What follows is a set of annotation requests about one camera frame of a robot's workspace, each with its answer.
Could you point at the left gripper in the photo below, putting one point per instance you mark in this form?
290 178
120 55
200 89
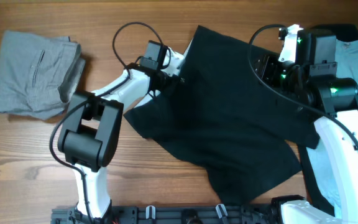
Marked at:
169 88

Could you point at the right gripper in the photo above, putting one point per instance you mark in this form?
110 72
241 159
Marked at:
268 64

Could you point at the black shorts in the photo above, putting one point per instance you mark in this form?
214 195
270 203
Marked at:
221 118

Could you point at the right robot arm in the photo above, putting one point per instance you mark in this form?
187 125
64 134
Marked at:
318 71

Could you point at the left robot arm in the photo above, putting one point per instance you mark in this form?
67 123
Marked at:
86 139

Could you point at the black garment under t-shirt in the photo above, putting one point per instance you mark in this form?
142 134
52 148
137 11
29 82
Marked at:
337 31

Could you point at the folded grey shorts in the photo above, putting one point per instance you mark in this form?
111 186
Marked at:
38 75

